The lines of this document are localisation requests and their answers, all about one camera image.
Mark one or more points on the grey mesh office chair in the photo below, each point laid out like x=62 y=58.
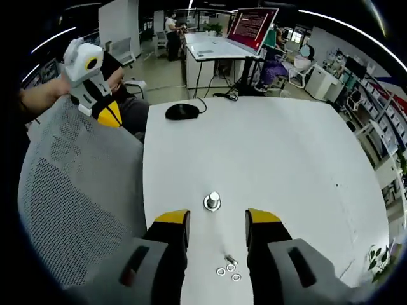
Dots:
x=73 y=197

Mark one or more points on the white office cabinet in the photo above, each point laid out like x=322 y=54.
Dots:
x=321 y=82

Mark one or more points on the monitor with red screen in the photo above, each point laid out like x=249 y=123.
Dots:
x=251 y=28

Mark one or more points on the small threaded stud bolt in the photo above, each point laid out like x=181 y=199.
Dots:
x=230 y=259

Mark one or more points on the person's left hand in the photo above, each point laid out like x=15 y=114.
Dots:
x=116 y=81

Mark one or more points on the small desk plant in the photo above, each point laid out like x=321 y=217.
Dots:
x=213 y=29

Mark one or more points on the black computer mouse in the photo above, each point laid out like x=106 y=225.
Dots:
x=181 y=112

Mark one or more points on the white office chair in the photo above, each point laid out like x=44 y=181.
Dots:
x=300 y=77

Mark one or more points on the large threaded stud bolt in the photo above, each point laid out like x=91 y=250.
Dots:
x=213 y=198

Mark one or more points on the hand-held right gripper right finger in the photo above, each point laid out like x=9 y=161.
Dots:
x=270 y=251

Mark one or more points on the white standing desk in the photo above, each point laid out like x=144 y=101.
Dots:
x=216 y=47

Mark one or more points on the green potted plant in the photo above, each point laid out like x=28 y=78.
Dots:
x=383 y=263

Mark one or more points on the small steel washer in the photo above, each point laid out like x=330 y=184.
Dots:
x=233 y=277
x=230 y=267
x=217 y=272

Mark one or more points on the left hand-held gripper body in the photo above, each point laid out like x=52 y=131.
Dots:
x=78 y=68

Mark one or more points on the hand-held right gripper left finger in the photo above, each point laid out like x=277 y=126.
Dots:
x=165 y=254

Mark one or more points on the black monitor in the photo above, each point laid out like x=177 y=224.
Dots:
x=356 y=66

